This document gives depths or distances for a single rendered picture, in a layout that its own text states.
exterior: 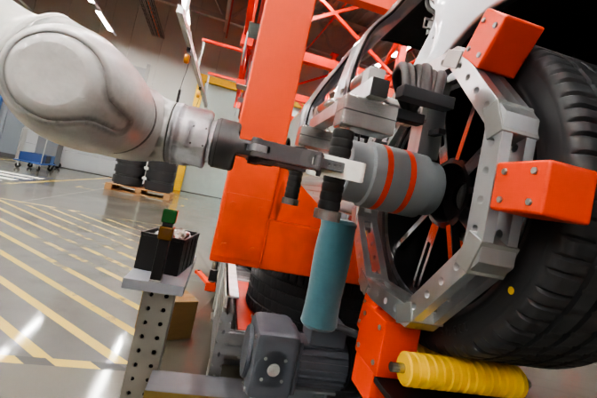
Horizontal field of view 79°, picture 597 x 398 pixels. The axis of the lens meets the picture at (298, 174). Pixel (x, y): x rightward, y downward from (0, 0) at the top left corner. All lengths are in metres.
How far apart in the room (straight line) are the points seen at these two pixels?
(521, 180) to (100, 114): 0.49
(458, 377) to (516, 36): 0.59
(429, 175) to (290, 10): 0.76
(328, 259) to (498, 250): 0.39
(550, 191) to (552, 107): 0.19
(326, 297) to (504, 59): 0.60
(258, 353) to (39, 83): 0.86
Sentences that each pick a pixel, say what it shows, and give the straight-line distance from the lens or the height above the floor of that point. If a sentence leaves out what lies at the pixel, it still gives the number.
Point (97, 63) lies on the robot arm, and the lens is 0.36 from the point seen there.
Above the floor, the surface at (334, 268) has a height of 0.63.
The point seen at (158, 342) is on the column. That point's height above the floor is 0.20.
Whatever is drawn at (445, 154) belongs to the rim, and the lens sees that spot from 0.91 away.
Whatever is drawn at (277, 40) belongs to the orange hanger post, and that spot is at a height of 1.25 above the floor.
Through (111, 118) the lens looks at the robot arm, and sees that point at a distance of 0.38.
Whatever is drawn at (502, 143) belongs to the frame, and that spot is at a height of 0.91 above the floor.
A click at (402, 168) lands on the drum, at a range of 0.75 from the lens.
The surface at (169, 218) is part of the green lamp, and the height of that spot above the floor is 0.63.
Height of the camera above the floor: 0.78
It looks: 3 degrees up
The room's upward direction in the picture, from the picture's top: 12 degrees clockwise
